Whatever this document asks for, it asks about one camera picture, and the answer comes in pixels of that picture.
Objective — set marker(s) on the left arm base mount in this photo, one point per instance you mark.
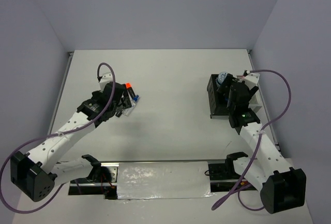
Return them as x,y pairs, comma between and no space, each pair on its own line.
105,185

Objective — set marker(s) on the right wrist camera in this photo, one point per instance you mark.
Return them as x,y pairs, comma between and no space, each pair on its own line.
251,79

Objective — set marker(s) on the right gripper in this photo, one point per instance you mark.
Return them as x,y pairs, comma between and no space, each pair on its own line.
227,82

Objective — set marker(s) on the orange cap highlighter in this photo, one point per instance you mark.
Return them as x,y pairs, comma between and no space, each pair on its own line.
131,92

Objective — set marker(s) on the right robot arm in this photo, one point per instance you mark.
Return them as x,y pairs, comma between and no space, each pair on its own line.
281,187

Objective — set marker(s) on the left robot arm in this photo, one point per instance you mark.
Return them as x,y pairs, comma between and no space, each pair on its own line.
39,170

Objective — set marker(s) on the white slotted organizer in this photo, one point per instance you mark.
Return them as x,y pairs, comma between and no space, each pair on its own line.
255,102

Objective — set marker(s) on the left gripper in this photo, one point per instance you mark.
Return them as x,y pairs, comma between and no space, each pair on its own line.
126,102

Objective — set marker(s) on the black slotted organizer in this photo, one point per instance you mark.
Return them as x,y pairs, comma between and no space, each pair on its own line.
217,101

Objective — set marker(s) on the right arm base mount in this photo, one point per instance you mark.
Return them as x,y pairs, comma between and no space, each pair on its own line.
221,176

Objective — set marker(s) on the blue white round jar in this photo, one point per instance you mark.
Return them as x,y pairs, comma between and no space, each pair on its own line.
220,78

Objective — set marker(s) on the silver reflective tape sheet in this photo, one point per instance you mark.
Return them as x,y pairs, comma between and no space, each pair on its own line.
163,180

